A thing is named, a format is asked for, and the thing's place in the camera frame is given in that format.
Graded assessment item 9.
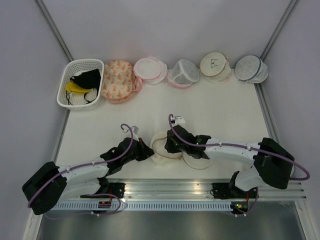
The cream mesh laundry bag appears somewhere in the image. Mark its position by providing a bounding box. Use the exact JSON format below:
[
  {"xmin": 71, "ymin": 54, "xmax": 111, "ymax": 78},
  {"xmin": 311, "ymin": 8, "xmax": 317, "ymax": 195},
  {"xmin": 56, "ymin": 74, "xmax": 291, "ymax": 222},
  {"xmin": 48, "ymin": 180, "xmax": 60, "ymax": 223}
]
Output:
[{"xmin": 149, "ymin": 131, "xmax": 214, "ymax": 171}]

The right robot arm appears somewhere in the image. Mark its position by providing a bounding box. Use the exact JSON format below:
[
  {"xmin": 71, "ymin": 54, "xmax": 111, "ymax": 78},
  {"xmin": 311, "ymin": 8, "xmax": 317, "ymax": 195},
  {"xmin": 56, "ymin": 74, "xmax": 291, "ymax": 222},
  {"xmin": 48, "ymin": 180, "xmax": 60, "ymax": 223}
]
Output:
[{"xmin": 164, "ymin": 125, "xmax": 295, "ymax": 200}]

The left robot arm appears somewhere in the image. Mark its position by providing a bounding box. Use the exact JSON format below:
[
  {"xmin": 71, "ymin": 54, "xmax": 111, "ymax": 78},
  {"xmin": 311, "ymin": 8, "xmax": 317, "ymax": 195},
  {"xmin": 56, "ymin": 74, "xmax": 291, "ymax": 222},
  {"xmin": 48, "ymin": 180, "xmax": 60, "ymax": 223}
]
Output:
[{"xmin": 22, "ymin": 137, "xmax": 154, "ymax": 215}]

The peach floral laundry bag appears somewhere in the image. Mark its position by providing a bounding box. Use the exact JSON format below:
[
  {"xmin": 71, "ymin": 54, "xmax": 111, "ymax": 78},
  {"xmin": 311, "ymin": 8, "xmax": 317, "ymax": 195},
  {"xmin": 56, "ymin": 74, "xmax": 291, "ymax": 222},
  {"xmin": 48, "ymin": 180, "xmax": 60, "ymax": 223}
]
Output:
[{"xmin": 101, "ymin": 60, "xmax": 143, "ymax": 104}]

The white mesh pink-trimmed bag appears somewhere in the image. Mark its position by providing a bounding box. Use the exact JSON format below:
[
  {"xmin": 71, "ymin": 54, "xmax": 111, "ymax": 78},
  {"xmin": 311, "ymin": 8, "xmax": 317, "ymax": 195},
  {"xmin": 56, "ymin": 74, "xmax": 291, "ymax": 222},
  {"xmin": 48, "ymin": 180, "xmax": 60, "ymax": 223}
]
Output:
[{"xmin": 167, "ymin": 59, "xmax": 201, "ymax": 89}]

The white pink-trimmed laundry bag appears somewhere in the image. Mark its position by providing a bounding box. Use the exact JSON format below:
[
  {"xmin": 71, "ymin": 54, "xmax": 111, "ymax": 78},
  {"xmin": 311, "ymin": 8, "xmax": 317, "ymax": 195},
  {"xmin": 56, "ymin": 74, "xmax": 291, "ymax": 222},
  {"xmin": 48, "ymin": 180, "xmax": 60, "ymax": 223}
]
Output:
[{"xmin": 133, "ymin": 56, "xmax": 168, "ymax": 85}]

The white plastic laundry basket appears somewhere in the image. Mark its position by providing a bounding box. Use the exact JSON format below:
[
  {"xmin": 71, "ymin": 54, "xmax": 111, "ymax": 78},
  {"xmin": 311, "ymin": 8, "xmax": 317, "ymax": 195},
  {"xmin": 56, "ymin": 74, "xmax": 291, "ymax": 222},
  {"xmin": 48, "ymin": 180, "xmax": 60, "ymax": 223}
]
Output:
[{"xmin": 56, "ymin": 58, "xmax": 105, "ymax": 111}]

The black bra in basket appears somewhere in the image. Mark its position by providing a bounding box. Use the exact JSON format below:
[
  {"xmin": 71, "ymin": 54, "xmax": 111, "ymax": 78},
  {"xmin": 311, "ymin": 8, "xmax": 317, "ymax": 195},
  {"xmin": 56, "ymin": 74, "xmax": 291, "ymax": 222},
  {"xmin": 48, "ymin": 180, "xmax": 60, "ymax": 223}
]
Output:
[{"xmin": 65, "ymin": 68, "xmax": 101, "ymax": 105}]

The beige bag with bra logo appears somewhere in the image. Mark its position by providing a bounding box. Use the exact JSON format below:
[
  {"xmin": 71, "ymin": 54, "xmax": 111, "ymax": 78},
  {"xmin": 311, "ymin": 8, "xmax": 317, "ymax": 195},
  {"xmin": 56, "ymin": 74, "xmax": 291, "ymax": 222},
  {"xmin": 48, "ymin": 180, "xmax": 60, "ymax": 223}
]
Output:
[{"xmin": 199, "ymin": 52, "xmax": 232, "ymax": 84}]

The yellow bra in basket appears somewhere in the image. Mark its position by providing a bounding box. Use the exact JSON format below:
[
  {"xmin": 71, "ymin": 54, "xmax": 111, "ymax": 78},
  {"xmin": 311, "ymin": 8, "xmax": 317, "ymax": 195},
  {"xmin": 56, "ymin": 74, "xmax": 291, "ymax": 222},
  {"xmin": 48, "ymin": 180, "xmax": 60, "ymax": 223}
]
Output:
[{"xmin": 65, "ymin": 82, "xmax": 91, "ymax": 95}]

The white blue-trimmed mesh bag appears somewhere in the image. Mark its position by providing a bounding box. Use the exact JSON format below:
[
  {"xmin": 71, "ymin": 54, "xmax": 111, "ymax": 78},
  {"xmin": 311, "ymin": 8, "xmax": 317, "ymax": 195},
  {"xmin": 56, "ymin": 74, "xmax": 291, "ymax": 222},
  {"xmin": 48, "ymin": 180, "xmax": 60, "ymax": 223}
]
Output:
[{"xmin": 234, "ymin": 55, "xmax": 268, "ymax": 84}]

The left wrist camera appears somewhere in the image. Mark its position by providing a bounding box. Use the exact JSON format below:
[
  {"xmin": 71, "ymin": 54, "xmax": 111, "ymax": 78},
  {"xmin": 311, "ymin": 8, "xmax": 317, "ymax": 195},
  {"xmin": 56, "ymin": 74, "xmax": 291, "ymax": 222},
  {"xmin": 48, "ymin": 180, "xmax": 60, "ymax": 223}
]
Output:
[{"xmin": 123, "ymin": 125, "xmax": 139, "ymax": 141}]

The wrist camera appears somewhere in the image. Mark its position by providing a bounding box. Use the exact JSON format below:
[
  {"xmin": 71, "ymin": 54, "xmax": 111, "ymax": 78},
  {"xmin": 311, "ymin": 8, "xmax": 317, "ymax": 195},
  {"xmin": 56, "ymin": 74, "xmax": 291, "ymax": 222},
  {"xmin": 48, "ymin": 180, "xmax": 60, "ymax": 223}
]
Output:
[
  {"xmin": 171, "ymin": 116, "xmax": 186, "ymax": 128},
  {"xmin": 123, "ymin": 125, "xmax": 139, "ymax": 141}
]

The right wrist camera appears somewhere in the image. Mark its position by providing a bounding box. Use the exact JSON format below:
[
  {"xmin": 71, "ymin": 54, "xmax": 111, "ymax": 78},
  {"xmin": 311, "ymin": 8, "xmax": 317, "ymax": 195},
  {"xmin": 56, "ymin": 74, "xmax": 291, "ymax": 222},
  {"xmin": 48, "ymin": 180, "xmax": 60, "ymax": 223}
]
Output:
[{"xmin": 171, "ymin": 116, "xmax": 186, "ymax": 128}]

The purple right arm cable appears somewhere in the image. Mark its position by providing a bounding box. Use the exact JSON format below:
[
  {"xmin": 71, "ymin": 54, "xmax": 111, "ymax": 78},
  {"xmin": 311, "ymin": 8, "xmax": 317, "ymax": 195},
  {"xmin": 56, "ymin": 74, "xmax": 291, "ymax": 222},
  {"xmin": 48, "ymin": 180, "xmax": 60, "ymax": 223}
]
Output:
[{"xmin": 168, "ymin": 113, "xmax": 311, "ymax": 181}]

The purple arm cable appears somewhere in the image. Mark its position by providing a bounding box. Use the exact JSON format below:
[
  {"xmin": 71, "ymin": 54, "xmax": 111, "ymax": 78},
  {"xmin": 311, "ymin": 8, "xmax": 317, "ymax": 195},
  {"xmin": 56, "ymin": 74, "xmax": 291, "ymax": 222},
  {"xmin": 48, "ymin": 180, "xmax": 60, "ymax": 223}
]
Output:
[
  {"xmin": 168, "ymin": 113, "xmax": 311, "ymax": 181},
  {"xmin": 26, "ymin": 123, "xmax": 135, "ymax": 209}
]

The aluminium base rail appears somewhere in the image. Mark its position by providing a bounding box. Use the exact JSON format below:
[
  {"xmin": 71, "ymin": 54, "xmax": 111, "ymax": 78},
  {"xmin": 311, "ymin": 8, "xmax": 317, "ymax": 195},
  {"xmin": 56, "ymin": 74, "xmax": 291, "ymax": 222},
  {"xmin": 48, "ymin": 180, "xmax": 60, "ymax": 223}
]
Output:
[{"xmin": 108, "ymin": 179, "xmax": 307, "ymax": 201}]

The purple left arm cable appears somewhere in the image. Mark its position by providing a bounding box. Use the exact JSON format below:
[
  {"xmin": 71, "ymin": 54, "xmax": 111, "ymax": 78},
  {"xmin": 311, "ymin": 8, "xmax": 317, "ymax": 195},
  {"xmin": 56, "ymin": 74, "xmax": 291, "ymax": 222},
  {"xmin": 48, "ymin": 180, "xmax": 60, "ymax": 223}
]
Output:
[{"xmin": 26, "ymin": 123, "xmax": 135, "ymax": 209}]

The white slotted cable duct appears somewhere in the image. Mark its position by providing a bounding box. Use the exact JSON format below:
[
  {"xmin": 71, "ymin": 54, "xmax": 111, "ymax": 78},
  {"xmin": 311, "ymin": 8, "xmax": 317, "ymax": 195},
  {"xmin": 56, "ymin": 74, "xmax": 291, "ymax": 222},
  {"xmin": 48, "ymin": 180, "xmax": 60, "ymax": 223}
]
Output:
[{"xmin": 52, "ymin": 200, "xmax": 232, "ymax": 212}]

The left corner aluminium post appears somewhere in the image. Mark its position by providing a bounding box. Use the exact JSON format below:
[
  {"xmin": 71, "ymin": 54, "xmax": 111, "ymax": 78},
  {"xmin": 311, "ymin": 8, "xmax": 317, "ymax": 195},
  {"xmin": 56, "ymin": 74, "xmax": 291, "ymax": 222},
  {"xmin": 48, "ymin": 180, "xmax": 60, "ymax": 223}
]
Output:
[{"xmin": 33, "ymin": 0, "xmax": 74, "ymax": 62}]

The corner aluminium post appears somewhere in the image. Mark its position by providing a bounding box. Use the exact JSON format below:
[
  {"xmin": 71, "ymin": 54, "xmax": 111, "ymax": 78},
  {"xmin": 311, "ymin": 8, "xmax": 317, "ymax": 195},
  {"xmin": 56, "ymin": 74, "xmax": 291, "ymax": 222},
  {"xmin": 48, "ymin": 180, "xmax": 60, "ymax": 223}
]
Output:
[
  {"xmin": 33, "ymin": 0, "xmax": 74, "ymax": 62},
  {"xmin": 260, "ymin": 0, "xmax": 300, "ymax": 61}
]

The right corner aluminium post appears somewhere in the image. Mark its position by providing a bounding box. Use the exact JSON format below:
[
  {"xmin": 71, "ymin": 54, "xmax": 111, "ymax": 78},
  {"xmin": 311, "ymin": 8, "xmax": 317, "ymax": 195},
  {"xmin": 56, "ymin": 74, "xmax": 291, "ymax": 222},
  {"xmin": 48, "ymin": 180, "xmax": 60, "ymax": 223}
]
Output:
[{"xmin": 260, "ymin": 0, "xmax": 300, "ymax": 61}]

